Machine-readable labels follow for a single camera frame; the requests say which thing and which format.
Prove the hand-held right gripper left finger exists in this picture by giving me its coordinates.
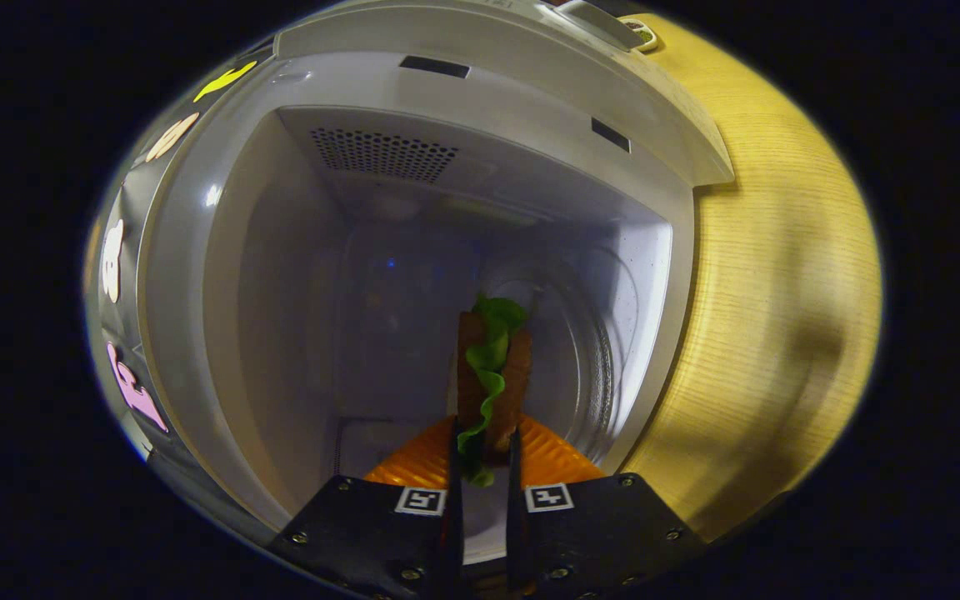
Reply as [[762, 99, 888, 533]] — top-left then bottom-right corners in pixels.
[[267, 417, 465, 600]]

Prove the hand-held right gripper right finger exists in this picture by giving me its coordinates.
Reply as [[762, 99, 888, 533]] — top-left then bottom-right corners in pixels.
[[506, 415, 708, 600]]

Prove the bread and lettuce sandwich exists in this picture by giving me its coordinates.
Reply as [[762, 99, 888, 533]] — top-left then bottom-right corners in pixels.
[[447, 293, 535, 489]]

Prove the white microwave oven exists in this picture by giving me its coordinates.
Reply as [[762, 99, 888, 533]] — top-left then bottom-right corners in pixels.
[[134, 0, 736, 569]]

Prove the glass microwave turntable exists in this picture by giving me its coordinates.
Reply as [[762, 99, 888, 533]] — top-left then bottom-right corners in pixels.
[[480, 248, 621, 461]]

